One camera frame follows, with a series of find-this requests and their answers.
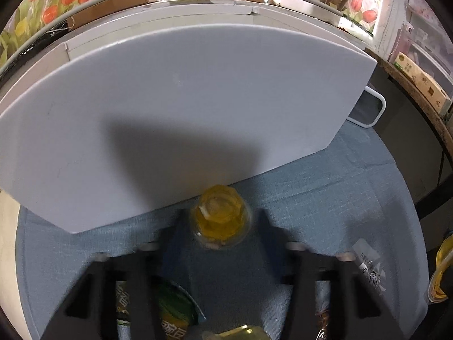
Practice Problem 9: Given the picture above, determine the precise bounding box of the green pea snack packet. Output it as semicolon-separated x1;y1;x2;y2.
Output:
116;277;206;339

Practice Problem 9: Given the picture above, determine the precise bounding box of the clear pack braised meat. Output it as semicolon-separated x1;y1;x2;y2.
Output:
316;238;386;339

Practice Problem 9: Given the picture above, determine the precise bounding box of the yellow jelly cup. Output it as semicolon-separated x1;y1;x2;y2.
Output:
428;229;453;303
190;185;252;250

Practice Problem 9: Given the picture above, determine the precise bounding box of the green jelly cup front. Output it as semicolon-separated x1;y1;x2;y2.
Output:
202;325;271;340

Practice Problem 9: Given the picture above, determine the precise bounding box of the blue tablecloth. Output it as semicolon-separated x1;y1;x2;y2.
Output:
16;122;428;339

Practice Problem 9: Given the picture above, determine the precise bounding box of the white storage box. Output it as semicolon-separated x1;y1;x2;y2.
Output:
1;2;376;233

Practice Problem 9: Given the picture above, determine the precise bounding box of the granite side counter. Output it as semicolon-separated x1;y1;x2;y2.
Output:
365;48;452;163

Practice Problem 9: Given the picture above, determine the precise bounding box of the beige patterned carton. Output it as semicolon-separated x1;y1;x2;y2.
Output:
393;52;452;116

